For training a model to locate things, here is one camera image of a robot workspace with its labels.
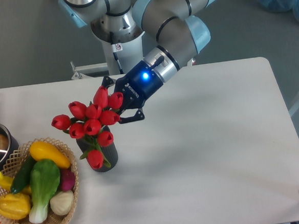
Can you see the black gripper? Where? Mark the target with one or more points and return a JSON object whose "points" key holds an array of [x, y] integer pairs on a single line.
{"points": [[140, 83]]}

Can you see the red tulip bouquet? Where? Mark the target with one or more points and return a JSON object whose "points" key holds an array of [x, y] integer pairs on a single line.
{"points": [[89, 119]]}

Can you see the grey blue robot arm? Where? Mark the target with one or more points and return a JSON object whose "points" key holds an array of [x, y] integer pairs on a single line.
{"points": [[145, 42]]}

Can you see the dark grey ribbed vase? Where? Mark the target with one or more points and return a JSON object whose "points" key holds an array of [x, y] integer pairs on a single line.
{"points": [[99, 150]]}

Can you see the purple red radish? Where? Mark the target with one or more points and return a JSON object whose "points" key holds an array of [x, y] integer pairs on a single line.
{"points": [[67, 180]]}

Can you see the yellow squash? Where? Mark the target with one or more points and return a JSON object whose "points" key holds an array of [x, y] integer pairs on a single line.
{"points": [[44, 150]]}

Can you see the green bok choy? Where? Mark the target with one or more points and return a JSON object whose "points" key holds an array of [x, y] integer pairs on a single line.
{"points": [[44, 181]]}

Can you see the dark green cucumber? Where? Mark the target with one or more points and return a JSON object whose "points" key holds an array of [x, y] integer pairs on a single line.
{"points": [[22, 178]]}

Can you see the white garlic bulb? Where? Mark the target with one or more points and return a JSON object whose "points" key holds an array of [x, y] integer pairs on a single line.
{"points": [[61, 202]]}

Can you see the small yellow gourd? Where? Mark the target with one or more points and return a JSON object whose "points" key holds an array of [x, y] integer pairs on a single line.
{"points": [[6, 182]]}

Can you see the yellow bell pepper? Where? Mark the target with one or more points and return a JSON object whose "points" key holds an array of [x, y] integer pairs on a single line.
{"points": [[15, 206]]}

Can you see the woven wicker basket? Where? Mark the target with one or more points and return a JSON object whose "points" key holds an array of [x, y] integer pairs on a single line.
{"points": [[15, 161]]}

